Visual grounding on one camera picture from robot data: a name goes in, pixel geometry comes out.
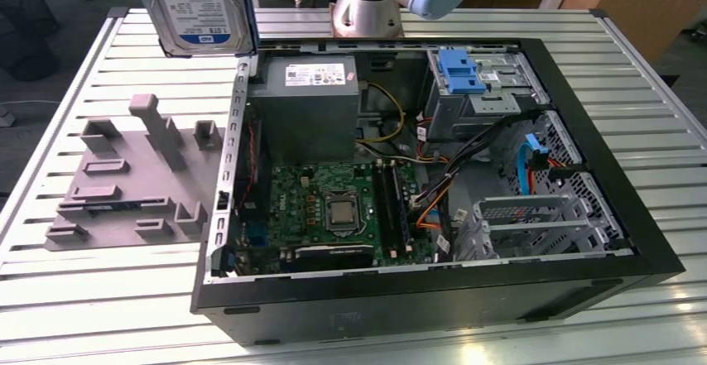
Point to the black graphics card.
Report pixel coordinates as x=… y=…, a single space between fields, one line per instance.
x=331 y=257

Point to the grey power supply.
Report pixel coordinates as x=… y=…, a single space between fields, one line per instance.
x=297 y=125

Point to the black PC case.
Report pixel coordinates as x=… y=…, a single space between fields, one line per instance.
x=441 y=311

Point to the silver disk bay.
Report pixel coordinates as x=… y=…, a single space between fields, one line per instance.
x=552 y=226

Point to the hard disk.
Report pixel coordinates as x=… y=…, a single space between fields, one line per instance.
x=193 y=9

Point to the silver drive cage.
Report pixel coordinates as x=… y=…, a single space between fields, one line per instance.
x=496 y=106

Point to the blue port connector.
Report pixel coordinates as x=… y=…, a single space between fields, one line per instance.
x=227 y=263

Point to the black case fan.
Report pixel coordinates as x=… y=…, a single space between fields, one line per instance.
x=264 y=166

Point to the small white box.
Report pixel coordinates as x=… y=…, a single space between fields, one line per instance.
x=7 y=118

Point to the blue plastic latch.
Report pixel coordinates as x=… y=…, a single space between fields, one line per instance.
x=460 y=79

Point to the black RAM stick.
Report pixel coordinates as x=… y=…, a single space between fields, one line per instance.
x=384 y=207
x=400 y=207

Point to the silver CPU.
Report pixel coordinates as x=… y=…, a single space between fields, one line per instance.
x=343 y=212

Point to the wooden cabinet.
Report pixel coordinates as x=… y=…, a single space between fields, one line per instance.
x=651 y=9

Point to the grey parts rack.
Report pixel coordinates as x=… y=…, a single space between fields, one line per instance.
x=143 y=183

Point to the green motherboard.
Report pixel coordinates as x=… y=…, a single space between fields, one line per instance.
x=292 y=187

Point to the black mesh bin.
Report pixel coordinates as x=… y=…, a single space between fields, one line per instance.
x=27 y=30

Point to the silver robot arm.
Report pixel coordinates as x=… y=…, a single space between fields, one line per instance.
x=361 y=9

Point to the CPU socket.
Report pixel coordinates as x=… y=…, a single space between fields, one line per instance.
x=325 y=216

